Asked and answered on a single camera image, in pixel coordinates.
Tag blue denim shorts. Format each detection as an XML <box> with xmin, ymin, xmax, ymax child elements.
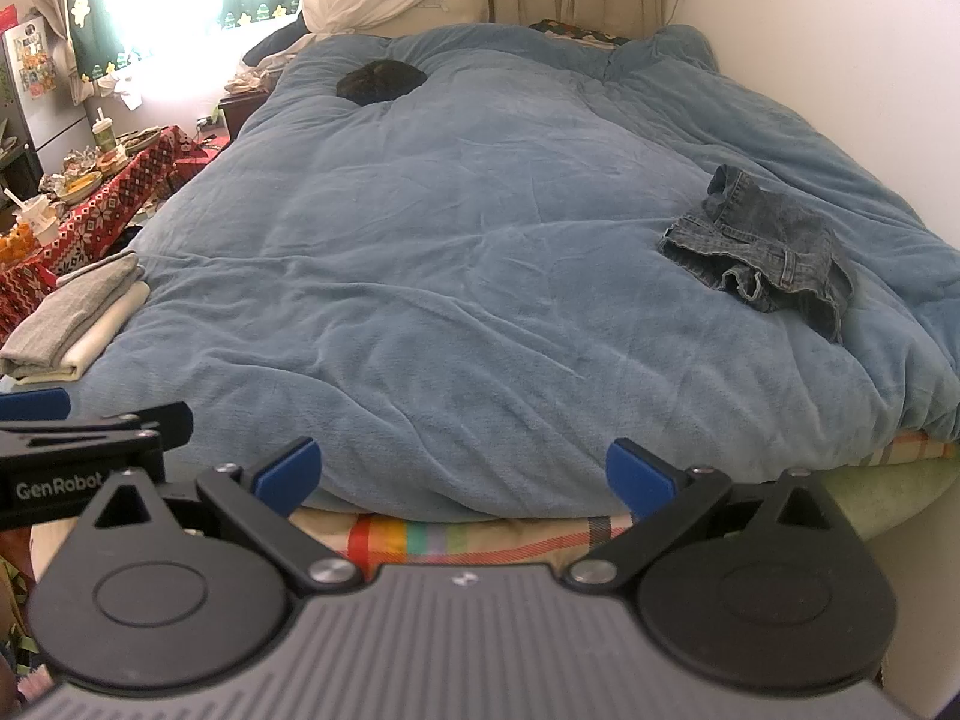
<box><xmin>658</xmin><ymin>165</ymin><xmax>857</xmax><ymax>346</ymax></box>

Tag silver fridge with magnets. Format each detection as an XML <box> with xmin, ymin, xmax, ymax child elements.
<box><xmin>0</xmin><ymin>15</ymin><xmax>85</xmax><ymax>160</ymax></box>

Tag green patterned curtain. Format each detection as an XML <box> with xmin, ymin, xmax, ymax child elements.
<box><xmin>64</xmin><ymin>0</ymin><xmax>305</xmax><ymax>85</ymax></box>

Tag dark blue pillow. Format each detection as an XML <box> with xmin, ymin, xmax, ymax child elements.
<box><xmin>244</xmin><ymin>19</ymin><xmax>316</xmax><ymax>68</ymax></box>

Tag white drink cup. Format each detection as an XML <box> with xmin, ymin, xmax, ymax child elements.
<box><xmin>15</xmin><ymin>191</ymin><xmax>62</xmax><ymax>245</ymax></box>

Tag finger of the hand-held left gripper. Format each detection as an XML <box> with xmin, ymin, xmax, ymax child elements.
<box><xmin>0</xmin><ymin>387</ymin><xmax>71</xmax><ymax>422</ymax></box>
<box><xmin>96</xmin><ymin>401</ymin><xmax>195</xmax><ymax>439</ymax></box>

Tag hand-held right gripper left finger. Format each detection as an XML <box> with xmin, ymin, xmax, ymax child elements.
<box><xmin>75</xmin><ymin>436</ymin><xmax>365</xmax><ymax>599</ymax></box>

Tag blue fleece blanket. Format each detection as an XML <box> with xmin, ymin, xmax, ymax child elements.
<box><xmin>71</xmin><ymin>22</ymin><xmax>960</xmax><ymax>524</ymax></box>

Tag dark cluttered shelf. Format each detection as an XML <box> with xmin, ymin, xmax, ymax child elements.
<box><xmin>0</xmin><ymin>120</ymin><xmax>46</xmax><ymax>203</ymax></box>

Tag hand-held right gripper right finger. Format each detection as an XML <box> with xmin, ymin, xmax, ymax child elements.
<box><xmin>564</xmin><ymin>439</ymin><xmax>860</xmax><ymax>599</ymax></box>

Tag green mattress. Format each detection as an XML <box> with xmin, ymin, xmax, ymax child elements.
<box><xmin>814</xmin><ymin>457</ymin><xmax>960</xmax><ymax>542</ymax></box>

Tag black furry lump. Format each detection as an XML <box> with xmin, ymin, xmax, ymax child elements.
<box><xmin>335</xmin><ymin>60</ymin><xmax>428</xmax><ymax>107</ymax></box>

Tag dark patterned pillow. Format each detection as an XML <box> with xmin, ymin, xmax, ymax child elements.
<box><xmin>529</xmin><ymin>19</ymin><xmax>632</xmax><ymax>47</ymax></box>

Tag bowl of yellow food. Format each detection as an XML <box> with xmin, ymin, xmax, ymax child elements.
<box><xmin>56</xmin><ymin>171</ymin><xmax>104</xmax><ymax>204</ymax></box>

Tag dark wooden nightstand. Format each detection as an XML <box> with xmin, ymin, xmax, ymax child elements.
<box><xmin>217</xmin><ymin>86</ymin><xmax>271</xmax><ymax>140</ymax></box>

